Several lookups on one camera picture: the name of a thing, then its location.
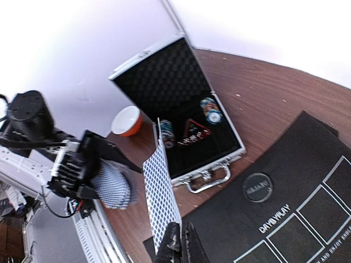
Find red dice set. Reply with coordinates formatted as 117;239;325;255
177;129;211;147

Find left aluminium corner post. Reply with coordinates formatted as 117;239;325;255
161;0;196;48

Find orange white bowl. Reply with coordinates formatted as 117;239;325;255
111;106;143;137

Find grey playing card deck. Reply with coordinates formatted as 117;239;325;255
90;160;138;210

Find black poker table mat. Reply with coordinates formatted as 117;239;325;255
144;111;351;263

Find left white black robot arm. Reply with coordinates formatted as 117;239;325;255
1;90;142;202

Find poker chip row with 100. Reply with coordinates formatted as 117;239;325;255
160;119;176;148

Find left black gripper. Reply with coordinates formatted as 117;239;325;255
1;90;142;197

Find aluminium poker chip case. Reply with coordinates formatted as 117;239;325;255
110;32;246;191

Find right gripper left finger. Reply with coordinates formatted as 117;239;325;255
155;222;182;263

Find clear round dealer button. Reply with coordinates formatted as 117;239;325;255
242;173;273;203

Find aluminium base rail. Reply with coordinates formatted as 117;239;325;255
22;201;132;262

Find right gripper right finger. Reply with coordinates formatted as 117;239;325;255
182;222;210;263

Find poker chip row with 10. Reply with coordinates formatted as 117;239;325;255
200;97;223;124

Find single face-down playing card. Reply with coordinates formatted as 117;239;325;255
142;121;182;253

